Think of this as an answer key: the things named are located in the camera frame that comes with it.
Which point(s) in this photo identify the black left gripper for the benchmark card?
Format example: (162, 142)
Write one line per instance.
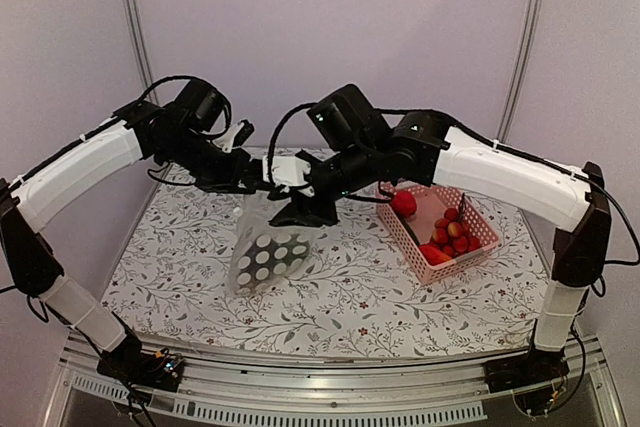
(237, 171)

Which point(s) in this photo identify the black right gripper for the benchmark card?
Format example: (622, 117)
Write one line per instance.
(304, 211)

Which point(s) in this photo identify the dark purple eggplant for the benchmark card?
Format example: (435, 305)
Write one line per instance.
(268, 258)

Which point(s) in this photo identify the clear zip top bag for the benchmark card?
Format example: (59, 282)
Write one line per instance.
(253, 221)

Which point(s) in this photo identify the red wrinkled apple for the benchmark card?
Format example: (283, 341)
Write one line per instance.
(404, 204)

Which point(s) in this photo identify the pink plastic basket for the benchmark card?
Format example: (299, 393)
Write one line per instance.
(431, 203)

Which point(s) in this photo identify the red cherry bunch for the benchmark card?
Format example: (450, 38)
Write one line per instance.
(452, 232)

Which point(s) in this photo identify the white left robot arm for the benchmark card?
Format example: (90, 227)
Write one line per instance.
(30, 202)

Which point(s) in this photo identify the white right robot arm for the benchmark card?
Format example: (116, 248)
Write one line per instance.
(572, 199)

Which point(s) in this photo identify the floral table cloth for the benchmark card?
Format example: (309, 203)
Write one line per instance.
(355, 296)

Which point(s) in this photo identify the red chili pepper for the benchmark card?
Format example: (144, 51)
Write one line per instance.
(433, 255)

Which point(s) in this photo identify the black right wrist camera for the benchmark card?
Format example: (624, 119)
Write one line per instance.
(289, 173)

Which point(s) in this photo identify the left aluminium frame post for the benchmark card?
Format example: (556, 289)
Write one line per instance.
(138, 43)

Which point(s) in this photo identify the aluminium frame post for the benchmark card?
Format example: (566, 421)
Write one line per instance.
(138, 43)
(532, 14)

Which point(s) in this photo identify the aluminium front rail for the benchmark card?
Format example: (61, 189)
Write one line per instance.
(231, 387)

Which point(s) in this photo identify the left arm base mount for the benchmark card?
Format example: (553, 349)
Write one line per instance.
(161, 370)

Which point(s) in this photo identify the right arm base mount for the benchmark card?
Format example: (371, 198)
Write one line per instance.
(538, 378)

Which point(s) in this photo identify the right aluminium frame post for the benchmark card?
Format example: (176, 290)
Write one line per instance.
(532, 14)

